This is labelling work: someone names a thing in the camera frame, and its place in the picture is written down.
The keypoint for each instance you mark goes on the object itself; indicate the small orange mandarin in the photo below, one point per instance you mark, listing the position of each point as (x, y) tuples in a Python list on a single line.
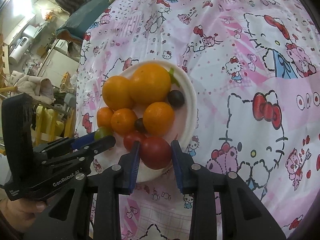
[(104, 115)]

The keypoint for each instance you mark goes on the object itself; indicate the grey beige towel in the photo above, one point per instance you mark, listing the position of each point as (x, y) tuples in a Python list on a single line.
[(39, 88)]

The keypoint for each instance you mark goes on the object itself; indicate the green grape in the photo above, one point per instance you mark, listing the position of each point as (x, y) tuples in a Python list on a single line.
[(102, 132)]

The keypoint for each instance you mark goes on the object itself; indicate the teal blanket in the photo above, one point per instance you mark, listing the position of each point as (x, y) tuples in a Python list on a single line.
[(78, 23)]

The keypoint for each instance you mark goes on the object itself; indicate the white rice cooker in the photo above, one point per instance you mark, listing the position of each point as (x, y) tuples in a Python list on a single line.
[(21, 47)]

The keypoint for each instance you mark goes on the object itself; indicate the red cherry tomato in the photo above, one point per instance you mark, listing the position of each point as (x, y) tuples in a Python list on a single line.
[(130, 138)]

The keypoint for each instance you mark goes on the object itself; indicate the dark purple grape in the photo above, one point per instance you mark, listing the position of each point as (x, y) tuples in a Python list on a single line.
[(175, 98)]

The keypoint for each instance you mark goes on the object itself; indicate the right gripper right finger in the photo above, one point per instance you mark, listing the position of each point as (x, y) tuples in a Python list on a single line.
[(195, 179)]

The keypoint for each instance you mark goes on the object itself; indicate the Hello Kitty pink tablecloth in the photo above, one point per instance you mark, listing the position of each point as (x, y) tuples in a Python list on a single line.
[(254, 65)]

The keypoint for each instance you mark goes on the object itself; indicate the person's left hand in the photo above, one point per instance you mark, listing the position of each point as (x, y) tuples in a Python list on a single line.
[(21, 213)]

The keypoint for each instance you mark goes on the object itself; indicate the large red tomato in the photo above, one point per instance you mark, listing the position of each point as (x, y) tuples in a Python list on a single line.
[(155, 153)]

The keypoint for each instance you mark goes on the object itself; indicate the large orange with leaf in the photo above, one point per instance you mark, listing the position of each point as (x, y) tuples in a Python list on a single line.
[(149, 83)]

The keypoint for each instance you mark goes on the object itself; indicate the medium orange mandarin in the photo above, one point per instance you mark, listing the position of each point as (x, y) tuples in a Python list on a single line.
[(158, 118)]

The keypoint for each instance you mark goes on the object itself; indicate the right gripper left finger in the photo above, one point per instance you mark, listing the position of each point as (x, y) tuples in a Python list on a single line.
[(119, 179)]

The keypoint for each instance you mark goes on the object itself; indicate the white pink plate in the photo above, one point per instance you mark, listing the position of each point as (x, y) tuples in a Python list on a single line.
[(185, 117)]

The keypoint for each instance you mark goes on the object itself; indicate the yellow wooden chair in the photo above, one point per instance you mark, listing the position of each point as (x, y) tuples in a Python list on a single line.
[(50, 122)]

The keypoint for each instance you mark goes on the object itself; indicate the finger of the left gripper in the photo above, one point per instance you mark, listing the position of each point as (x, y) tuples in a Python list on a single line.
[(77, 159), (65, 145)]

